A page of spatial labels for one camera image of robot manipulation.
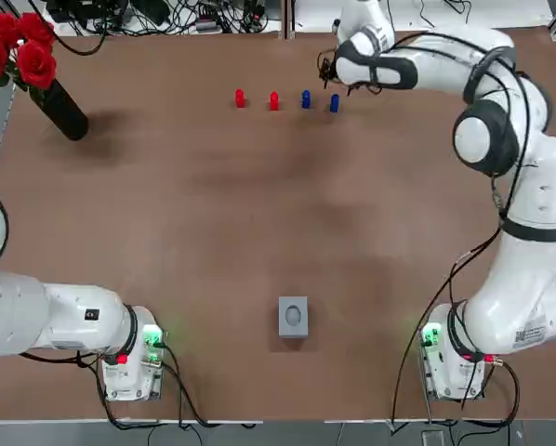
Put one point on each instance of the black power supply box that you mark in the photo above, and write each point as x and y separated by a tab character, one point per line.
254	11

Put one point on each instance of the small red block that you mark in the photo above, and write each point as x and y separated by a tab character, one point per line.
240	98
274	101

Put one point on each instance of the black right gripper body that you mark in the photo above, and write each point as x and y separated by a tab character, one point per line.
328	69

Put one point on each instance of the black cylindrical vase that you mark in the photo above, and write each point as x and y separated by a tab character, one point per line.
66	116

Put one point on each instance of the small blue block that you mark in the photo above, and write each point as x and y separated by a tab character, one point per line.
334	103
306	99

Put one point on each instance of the grey camera mounting post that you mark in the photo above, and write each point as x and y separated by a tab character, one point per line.
287	18

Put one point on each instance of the red rose bouquet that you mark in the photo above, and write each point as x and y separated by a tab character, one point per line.
31	60

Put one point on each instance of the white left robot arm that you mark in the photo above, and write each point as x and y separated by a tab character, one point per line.
27	316

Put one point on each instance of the grey box with round hole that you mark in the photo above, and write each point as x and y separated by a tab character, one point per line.
293	316

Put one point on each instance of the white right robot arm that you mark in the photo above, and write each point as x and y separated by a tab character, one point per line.
515	302

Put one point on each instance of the black electronics box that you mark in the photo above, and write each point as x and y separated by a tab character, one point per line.
87	9

